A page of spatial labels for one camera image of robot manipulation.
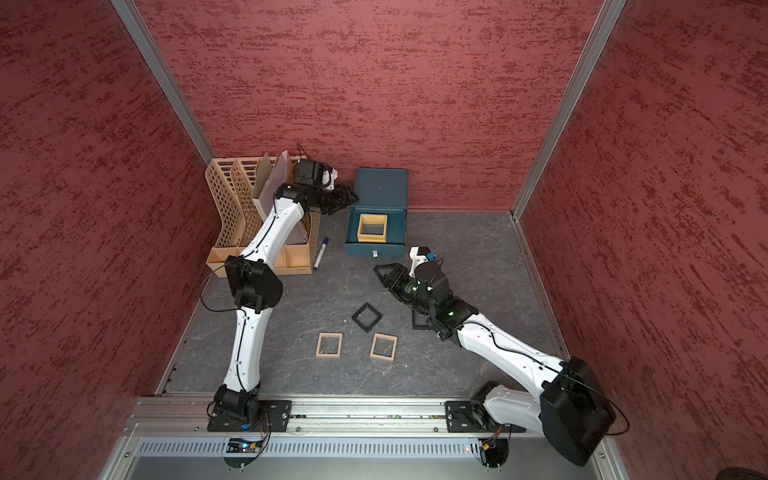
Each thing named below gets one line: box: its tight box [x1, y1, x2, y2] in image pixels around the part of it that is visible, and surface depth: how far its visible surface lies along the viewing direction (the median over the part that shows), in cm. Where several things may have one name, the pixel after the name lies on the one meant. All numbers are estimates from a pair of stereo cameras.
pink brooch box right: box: [369, 332, 398, 362], surface depth 87 cm
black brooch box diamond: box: [351, 302, 382, 333], surface depth 94 cm
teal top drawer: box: [345, 206, 407, 258], surface depth 94 cm
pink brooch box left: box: [316, 332, 343, 358], surface depth 87 cm
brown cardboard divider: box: [252, 152, 272, 199], surface depth 98 cm
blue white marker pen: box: [313, 237, 330, 270], surface depth 108 cm
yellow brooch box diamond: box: [357, 213, 388, 243], surface depth 97 cm
